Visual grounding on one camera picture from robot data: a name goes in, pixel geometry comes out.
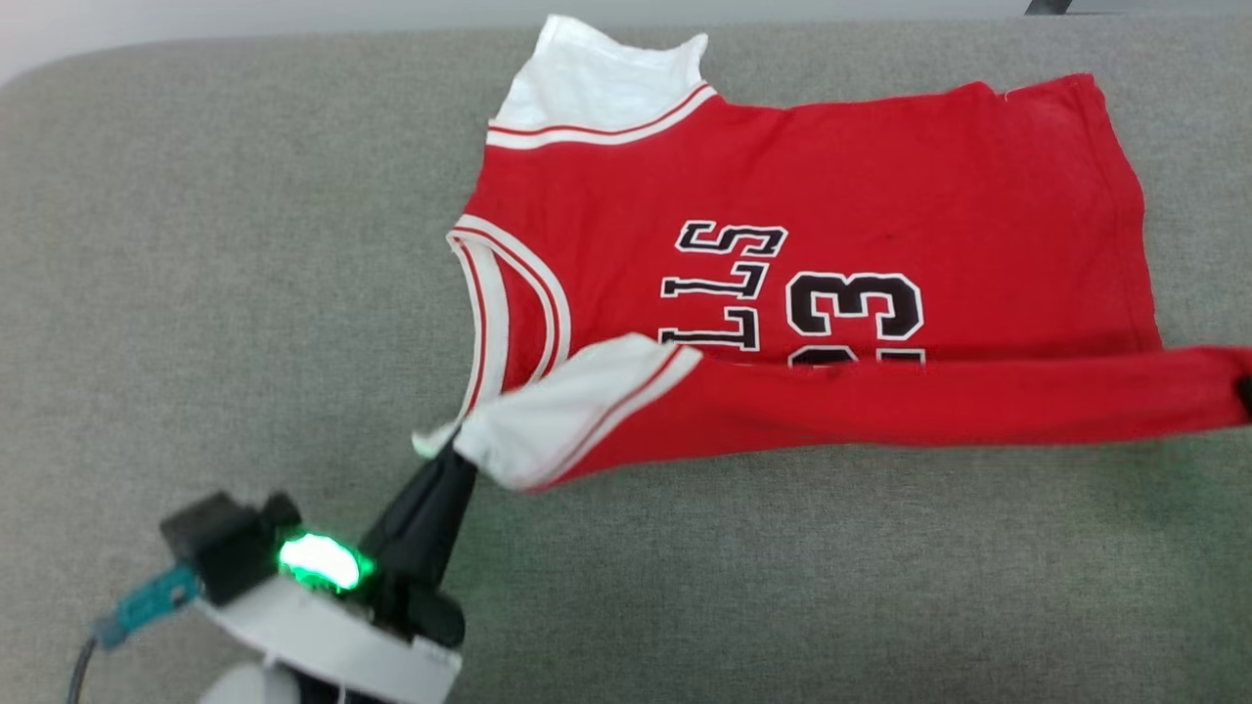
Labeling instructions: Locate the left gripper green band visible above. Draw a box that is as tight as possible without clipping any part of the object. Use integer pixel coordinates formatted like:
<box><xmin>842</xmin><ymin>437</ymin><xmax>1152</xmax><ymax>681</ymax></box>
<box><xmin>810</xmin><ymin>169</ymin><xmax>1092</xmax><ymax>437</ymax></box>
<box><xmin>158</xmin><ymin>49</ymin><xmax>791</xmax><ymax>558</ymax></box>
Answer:
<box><xmin>194</xmin><ymin>438</ymin><xmax>479</xmax><ymax>704</ymax></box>

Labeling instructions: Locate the red and white basketball jersey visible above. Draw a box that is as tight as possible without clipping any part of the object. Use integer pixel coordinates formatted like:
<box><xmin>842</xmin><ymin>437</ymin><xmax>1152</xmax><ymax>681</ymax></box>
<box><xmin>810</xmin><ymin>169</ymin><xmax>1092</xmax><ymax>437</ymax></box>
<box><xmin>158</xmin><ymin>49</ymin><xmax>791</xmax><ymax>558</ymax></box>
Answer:
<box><xmin>411</xmin><ymin>14</ymin><xmax>1252</xmax><ymax>493</ymax></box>

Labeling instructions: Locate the blue plug camera cable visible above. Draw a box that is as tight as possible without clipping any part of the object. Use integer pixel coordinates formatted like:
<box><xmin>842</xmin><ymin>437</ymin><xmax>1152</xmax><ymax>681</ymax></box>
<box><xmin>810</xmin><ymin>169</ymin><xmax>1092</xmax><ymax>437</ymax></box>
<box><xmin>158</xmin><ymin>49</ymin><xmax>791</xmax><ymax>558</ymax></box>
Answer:
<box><xmin>67</xmin><ymin>564</ymin><xmax>202</xmax><ymax>704</ymax></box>

